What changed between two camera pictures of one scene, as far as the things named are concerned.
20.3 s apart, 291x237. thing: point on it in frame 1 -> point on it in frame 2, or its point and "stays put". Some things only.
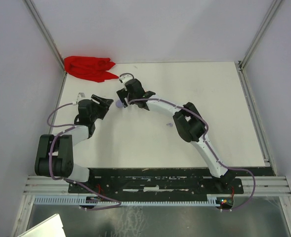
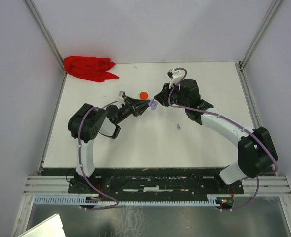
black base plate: (159, 182) stays put
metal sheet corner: (51, 227) stays put
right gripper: (122, 94) -> (163, 97)
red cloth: (92, 68) stays put
